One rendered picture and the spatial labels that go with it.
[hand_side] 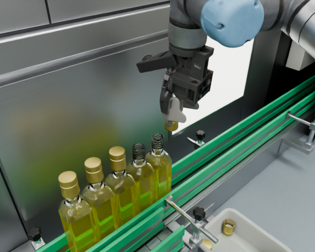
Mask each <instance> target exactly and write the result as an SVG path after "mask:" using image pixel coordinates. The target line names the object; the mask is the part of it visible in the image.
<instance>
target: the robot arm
mask: <svg viewBox="0 0 315 252"><path fill-rule="evenodd" d="M277 29H278V30H282V31H283V32H284V33H285V34H287V35H288V36H289V37H290V38H291V39H292V40H293V41H295V42H296V43H297V44H298V45H299V46H300V47H302V48H303V49H304V50H305V51H306V52H307V53H308V54H310V55H311V56H312V57H313V58H314V59H315V0H170V9H169V23H168V41H169V46H168V48H169V50H168V51H164V52H160V53H156V54H152V55H146V56H144V57H143V58H142V60H141V61H139V62H138V63H137V64H136V66H137V68H138V70H139V72H140V73H145V72H151V71H155V70H160V69H165V68H167V71H166V73H165V75H164V77H163V82H162V86H161V93H160V99H159V103H160V110H161V112H162V115H163V118H164V121H165V123H166V124H167V126H168V127H171V125H172V121H174V122H179V123H185V122H186V121H187V117H186V116H185V115H184V113H183V109H184V108H187V109H193V110H198V109H199V107H200V105H199V103H198V101H199V100H200V99H201V98H203V97H204V96H205V95H206V94H207V93H208V92H210V90H211V85H212V79H213V73H214V71H213V70H210V69H208V64H209V58H210V57H211V56H212V55H213V54H214V49H215V48H213V47H210V46H207V45H206V43H207V38H208V37H210V38H211V39H212V40H214V41H216V42H218V43H220V44H221V45H222V46H224V47H227V48H238V47H241V46H243V45H244V44H245V43H247V42H250V41H251V40H252V39H253V38H254V37H255V36H256V35H257V34H258V32H264V31H270V30H277ZM172 94H174V95H175V96H173V97H172Z"/></svg>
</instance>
